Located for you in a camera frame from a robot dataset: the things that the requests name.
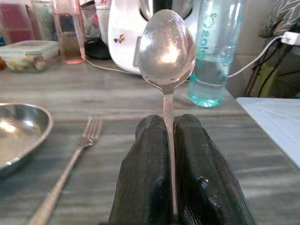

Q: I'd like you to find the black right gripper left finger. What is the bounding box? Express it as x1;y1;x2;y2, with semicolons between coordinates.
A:
109;114;175;225

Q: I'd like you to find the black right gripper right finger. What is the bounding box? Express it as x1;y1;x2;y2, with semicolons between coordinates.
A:
173;113;256;225

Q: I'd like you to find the silver metal spoon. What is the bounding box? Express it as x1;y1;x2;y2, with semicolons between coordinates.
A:
138;9;196;218

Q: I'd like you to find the silver metal fork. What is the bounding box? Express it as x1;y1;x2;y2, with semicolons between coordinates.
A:
27;116;103;225

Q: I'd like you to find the clear teal water bottle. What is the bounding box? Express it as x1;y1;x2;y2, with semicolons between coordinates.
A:
188;0;247;108

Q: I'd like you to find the steel plate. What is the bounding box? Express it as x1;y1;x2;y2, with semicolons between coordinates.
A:
0;103;54;179

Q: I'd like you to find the black box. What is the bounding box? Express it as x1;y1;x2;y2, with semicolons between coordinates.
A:
85;38;112;60

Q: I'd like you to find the white kitchen appliance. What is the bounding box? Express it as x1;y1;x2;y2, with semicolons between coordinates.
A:
107;0;200;76

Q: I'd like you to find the pink transparent tumbler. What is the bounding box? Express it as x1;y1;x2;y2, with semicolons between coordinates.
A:
50;0;86;65

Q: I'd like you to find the clear food container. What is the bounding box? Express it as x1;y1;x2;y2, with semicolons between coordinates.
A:
0;40;60;73

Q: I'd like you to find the white charger plug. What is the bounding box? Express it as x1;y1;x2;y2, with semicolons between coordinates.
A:
280;31;300;45

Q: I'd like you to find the leaf pattern cushion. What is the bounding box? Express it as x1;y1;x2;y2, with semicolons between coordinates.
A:
258;0;300;38

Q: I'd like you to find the red box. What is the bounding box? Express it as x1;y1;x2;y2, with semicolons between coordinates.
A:
0;3;36;45

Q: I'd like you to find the white charger cable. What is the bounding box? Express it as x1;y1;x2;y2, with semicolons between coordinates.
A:
84;35;285;79

